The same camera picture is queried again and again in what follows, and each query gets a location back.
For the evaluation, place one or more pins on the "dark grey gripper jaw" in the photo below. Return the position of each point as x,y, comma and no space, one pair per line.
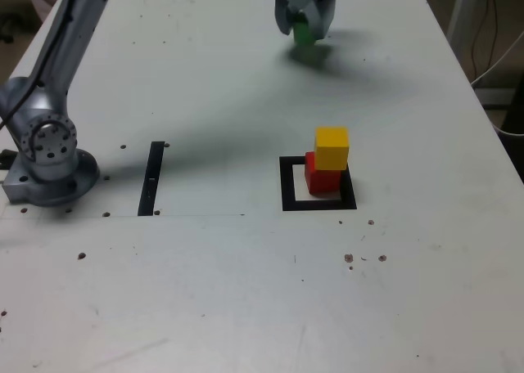
281,9

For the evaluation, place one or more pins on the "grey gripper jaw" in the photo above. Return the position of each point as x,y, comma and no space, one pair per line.
321,9

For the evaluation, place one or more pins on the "green cube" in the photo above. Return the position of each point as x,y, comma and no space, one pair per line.
304,33

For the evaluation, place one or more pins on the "yellow cube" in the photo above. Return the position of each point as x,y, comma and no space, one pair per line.
331,148

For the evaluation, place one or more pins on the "red cube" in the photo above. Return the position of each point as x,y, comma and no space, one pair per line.
323,182

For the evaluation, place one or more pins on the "black tape square outline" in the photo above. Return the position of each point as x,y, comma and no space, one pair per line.
286,185

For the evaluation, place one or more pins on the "black tape strip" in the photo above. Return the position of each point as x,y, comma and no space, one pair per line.
150,164

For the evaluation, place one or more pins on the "white post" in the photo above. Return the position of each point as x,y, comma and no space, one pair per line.
460,13

